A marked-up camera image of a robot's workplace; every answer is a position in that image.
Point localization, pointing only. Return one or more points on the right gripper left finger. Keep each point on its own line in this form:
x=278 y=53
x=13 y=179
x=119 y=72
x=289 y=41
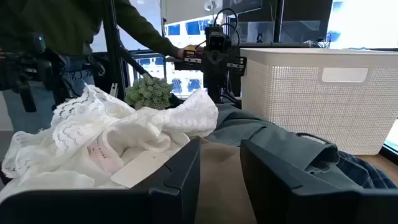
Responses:
x=174 y=199

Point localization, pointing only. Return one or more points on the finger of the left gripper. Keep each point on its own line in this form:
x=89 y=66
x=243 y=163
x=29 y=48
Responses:
x=192 y=58
x=237 y=66

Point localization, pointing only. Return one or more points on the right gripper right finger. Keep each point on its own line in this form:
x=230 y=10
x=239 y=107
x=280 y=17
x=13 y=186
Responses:
x=280 y=202

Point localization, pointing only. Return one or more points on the grey-green garment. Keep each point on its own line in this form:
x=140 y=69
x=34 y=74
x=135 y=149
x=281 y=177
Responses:
x=273 y=133

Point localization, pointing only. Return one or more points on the blue plaid shirt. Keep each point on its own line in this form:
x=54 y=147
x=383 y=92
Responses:
x=367 y=174

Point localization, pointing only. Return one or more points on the white lace garment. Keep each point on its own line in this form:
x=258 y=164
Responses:
x=93 y=124

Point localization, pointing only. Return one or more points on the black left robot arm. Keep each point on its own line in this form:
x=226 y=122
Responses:
x=214 y=91

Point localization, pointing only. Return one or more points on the person's hand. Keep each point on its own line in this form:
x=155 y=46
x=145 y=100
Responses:
x=184 y=51

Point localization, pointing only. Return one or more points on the green succulent ball plant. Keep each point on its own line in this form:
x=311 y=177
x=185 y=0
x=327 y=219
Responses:
x=147 y=93

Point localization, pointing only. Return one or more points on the white perforated laundry basket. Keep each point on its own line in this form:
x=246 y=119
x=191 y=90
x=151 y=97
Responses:
x=295 y=109

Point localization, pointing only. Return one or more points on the person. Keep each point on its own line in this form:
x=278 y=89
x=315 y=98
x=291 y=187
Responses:
x=62 y=25

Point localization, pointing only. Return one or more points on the black teleoperation device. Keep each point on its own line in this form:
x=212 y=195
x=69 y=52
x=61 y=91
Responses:
x=21 y=74

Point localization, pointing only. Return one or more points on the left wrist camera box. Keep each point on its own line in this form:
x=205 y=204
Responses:
x=217 y=42

